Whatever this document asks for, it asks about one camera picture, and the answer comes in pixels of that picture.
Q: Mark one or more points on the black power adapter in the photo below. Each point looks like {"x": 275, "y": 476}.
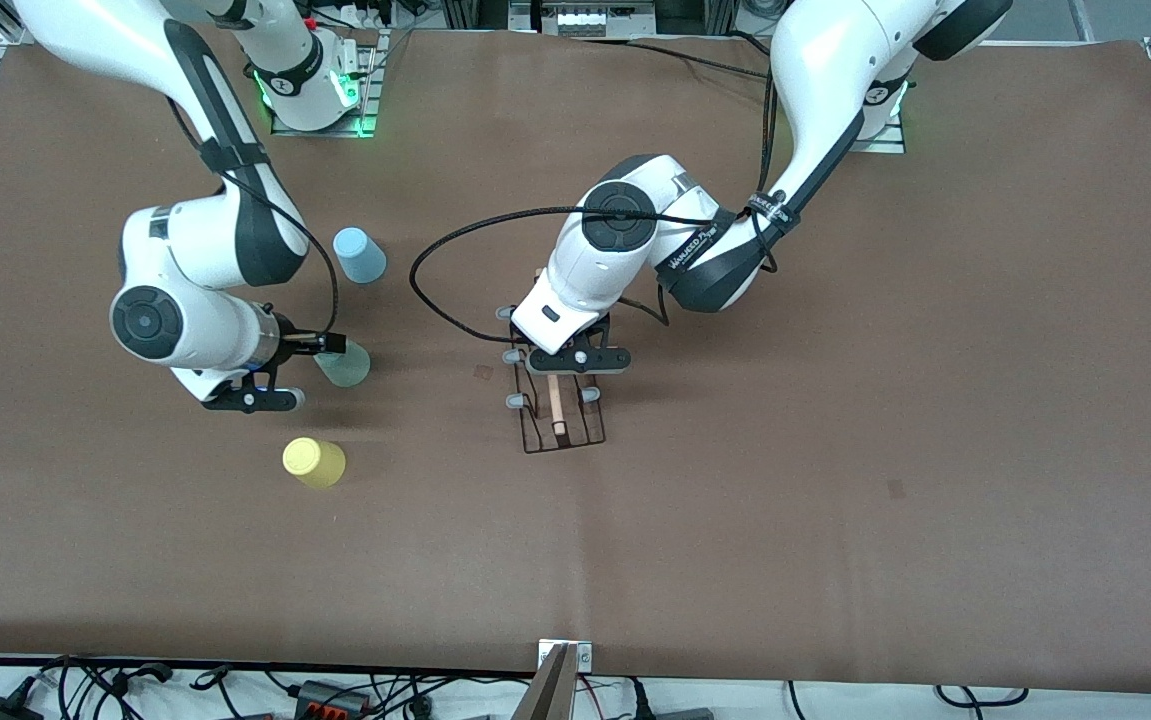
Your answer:
{"x": 0, "y": 710}

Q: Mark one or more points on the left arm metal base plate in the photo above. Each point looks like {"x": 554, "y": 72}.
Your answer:
{"x": 885, "y": 142}

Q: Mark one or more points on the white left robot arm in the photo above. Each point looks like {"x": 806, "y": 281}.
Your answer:
{"x": 815, "y": 80}

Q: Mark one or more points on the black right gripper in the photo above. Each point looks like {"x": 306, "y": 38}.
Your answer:
{"x": 286, "y": 334}

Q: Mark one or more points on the pale green plastic cup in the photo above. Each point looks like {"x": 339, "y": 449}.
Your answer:
{"x": 350, "y": 368}

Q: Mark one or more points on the grey control box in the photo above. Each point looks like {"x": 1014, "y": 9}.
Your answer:
{"x": 585, "y": 18}

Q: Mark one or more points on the black orange connector block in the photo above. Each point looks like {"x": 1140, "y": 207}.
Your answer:
{"x": 333, "y": 698}

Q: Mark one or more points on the white power strip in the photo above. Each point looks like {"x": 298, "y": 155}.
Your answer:
{"x": 363, "y": 14}

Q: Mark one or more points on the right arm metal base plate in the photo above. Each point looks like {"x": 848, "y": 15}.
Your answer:
{"x": 367, "y": 100}

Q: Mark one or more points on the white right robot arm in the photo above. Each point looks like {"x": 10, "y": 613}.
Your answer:
{"x": 195, "y": 240}

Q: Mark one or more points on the silver metal bracket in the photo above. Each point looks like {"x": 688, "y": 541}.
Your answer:
{"x": 585, "y": 655}

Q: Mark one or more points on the brown table mat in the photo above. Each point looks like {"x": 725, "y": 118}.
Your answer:
{"x": 635, "y": 560}

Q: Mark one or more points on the yellow plastic cup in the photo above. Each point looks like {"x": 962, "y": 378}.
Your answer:
{"x": 314, "y": 463}

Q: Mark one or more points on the grey camera pole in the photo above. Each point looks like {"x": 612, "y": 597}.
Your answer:
{"x": 547, "y": 695}

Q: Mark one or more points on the light blue plastic cup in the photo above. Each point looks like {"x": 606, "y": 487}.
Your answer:
{"x": 360, "y": 256}

